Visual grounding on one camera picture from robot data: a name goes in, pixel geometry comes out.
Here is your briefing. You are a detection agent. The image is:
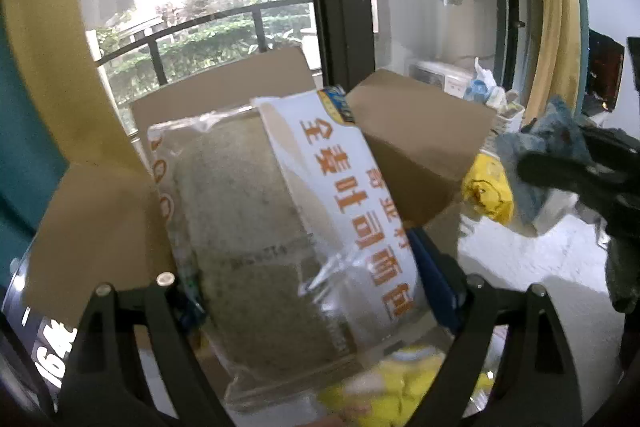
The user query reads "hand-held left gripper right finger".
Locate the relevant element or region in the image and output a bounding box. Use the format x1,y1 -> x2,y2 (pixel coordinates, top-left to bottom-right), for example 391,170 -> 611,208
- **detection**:
410,227 -> 586,427

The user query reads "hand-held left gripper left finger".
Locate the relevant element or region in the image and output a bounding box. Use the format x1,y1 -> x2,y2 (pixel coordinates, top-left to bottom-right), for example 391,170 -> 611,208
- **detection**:
52,274 -> 236,427

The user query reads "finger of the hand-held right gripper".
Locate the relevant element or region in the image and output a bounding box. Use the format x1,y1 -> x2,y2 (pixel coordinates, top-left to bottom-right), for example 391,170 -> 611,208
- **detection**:
516,148 -> 608,204

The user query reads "clear bread packet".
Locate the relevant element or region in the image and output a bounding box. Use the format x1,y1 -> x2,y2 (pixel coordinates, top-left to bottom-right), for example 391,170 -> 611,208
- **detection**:
146,88 -> 426,413

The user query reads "yellow cartoon snack packet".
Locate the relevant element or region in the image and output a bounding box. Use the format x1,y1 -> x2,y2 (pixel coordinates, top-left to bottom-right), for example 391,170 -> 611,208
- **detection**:
317,344 -> 501,427

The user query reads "brown cardboard box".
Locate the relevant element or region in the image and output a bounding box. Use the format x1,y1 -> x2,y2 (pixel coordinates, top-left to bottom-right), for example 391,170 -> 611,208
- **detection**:
22,44 -> 496,353

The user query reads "grey pouch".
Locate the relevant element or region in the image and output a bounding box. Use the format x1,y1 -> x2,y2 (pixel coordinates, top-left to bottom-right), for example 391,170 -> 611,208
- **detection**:
497,96 -> 593,220

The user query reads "yellow tissue pack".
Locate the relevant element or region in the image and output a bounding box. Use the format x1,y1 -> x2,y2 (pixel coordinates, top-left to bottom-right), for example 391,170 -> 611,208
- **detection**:
461,154 -> 516,225

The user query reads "white air conditioner unit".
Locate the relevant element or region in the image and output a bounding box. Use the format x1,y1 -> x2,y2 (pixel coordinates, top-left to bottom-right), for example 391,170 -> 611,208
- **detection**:
409,59 -> 476,96

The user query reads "black tablet clock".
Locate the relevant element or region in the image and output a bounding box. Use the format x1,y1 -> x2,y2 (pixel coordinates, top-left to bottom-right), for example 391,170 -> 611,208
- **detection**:
0,257 -> 78,413

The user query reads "yellow curtain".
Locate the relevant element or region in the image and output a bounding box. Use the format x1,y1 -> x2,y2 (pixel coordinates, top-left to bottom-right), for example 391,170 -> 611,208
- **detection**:
2,0 -> 143,168
522,0 -> 588,118

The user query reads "teal curtain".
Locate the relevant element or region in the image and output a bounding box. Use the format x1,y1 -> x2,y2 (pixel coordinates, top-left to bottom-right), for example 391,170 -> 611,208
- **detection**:
0,22 -> 68,268

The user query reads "black balcony railing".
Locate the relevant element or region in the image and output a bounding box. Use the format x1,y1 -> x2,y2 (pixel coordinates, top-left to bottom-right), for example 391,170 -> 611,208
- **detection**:
95,0 -> 316,88

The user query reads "black window frame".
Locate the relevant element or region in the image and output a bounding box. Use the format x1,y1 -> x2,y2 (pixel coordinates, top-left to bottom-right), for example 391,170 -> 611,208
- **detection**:
300,0 -> 381,100
495,0 -> 531,98

